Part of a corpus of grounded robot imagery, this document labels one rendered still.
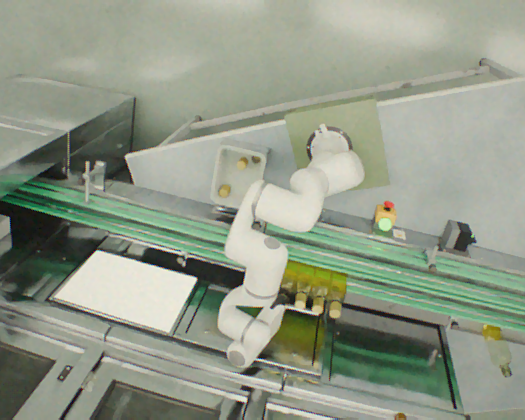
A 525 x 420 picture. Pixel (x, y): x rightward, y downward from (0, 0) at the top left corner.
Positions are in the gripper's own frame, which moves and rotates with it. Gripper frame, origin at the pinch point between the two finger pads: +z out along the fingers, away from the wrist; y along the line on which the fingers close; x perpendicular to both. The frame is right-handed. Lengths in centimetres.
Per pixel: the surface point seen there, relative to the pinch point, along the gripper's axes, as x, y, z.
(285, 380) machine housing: -11.4, -13.1, -15.5
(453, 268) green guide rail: -46, 14, 39
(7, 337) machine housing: 66, -17, -50
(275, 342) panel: -2.1, -12.5, -2.7
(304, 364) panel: -13.9, -11.9, -7.1
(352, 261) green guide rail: -12.6, 6.1, 31.1
